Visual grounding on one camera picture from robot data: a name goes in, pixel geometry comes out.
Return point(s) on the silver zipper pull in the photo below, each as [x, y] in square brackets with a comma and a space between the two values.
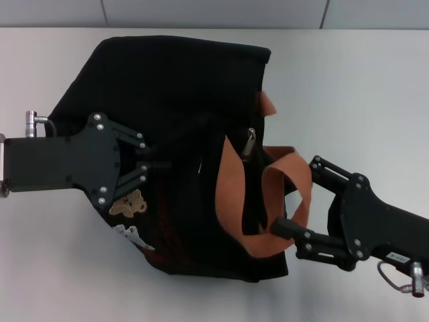
[249, 144]

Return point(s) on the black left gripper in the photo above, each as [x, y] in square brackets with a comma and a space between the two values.
[50, 164]

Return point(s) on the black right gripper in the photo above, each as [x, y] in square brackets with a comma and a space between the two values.
[378, 228]

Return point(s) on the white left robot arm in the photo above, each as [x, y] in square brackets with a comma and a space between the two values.
[2, 191]

